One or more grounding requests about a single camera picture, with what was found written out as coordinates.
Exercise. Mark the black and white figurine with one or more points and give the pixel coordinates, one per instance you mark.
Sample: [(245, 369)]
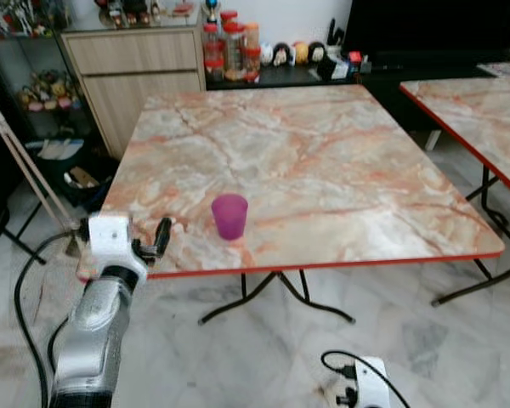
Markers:
[(281, 55)]

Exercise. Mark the black round figurine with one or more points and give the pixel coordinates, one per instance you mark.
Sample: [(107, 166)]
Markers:
[(316, 53)]

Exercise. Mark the purple plastic cup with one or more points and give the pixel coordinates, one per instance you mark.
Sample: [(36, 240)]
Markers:
[(229, 219)]

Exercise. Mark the glass display shelf with figurines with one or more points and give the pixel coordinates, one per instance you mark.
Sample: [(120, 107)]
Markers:
[(34, 85)]

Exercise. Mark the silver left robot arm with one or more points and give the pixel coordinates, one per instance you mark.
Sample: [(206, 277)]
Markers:
[(93, 331)]

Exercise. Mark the light wooden cabinet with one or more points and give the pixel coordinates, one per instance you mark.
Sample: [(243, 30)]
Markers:
[(136, 85)]

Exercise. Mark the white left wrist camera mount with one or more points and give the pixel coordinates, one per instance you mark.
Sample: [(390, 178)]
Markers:
[(112, 238)]

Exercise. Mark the clear jar red lid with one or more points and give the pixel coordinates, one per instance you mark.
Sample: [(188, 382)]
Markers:
[(252, 53), (232, 47), (212, 53)]

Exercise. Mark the black low television console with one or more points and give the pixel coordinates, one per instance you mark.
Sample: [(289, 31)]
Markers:
[(272, 76)]

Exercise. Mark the dark basket with slippers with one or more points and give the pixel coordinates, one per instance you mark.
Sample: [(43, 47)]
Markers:
[(85, 180)]

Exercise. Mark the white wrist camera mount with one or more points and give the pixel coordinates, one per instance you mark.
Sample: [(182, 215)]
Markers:
[(112, 238), (372, 384)]

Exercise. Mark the marble top folding table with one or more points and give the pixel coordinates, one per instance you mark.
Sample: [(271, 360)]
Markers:
[(484, 119), (323, 170)]

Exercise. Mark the beige folding pole rack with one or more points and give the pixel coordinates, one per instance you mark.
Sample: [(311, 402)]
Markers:
[(25, 170)]

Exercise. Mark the white round figurine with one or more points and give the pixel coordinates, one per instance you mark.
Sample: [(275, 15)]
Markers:
[(268, 54)]

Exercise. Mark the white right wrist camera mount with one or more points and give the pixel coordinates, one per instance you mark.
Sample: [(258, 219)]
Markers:
[(372, 384)]

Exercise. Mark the black television screen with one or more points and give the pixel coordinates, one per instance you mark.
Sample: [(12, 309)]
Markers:
[(433, 30)]

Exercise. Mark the yellow round figurine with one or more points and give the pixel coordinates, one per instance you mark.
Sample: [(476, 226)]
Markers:
[(301, 53)]

